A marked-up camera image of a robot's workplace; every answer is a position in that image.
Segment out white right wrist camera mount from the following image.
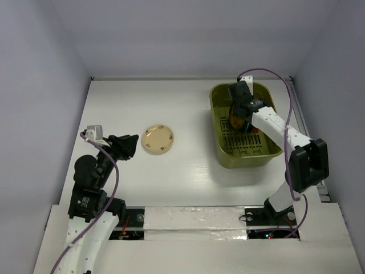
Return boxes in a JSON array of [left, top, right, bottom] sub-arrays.
[[237, 75, 253, 86]]

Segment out olive green dish rack tub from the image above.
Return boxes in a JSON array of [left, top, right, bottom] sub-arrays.
[[210, 83, 282, 168]]

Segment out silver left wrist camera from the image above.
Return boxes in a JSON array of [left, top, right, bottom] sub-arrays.
[[83, 125, 104, 143]]

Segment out beige floral plate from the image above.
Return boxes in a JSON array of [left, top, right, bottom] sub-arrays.
[[141, 124, 175, 155]]

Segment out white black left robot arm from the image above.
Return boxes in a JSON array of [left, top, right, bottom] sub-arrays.
[[51, 129, 139, 273]]

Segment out right arm base electronics bay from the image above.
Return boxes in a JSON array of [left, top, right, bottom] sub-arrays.
[[238, 207, 299, 240]]

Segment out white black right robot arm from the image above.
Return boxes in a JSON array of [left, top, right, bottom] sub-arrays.
[[228, 80, 329, 225]]

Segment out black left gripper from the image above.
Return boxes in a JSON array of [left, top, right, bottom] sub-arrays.
[[96, 133, 138, 186]]

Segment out left arm base electronics bay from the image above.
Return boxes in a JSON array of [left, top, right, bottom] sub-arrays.
[[109, 207, 145, 240]]

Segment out yellow brown patterned plate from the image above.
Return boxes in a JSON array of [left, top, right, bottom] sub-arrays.
[[228, 103, 249, 132]]

